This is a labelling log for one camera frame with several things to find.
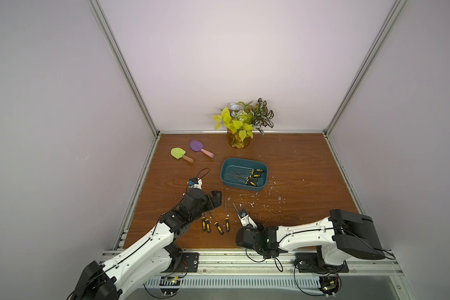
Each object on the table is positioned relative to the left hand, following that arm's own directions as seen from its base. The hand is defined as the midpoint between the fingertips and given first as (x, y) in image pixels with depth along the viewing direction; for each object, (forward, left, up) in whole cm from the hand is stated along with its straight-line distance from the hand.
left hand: (218, 195), depth 81 cm
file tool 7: (+11, -16, -9) cm, 21 cm away
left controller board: (-30, +18, -13) cm, 37 cm away
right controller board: (-30, -44, -12) cm, 55 cm away
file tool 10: (+14, -16, -10) cm, 24 cm away
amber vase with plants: (+41, -11, +9) cm, 44 cm away
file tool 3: (-10, 0, -11) cm, 14 cm away
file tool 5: (-2, -8, -10) cm, 13 cm away
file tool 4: (-7, -4, -11) cm, 14 cm away
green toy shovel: (+32, +27, -11) cm, 43 cm away
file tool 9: (+16, -13, -9) cm, 23 cm away
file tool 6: (+19, -20, -9) cm, 29 cm away
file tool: (-7, +7, -11) cm, 14 cm away
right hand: (-11, -12, -10) cm, 19 cm away
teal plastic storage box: (+23, -10, -10) cm, 27 cm away
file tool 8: (+16, -19, -9) cm, 27 cm away
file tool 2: (-9, +5, -10) cm, 15 cm away
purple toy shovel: (+38, +16, -10) cm, 42 cm away
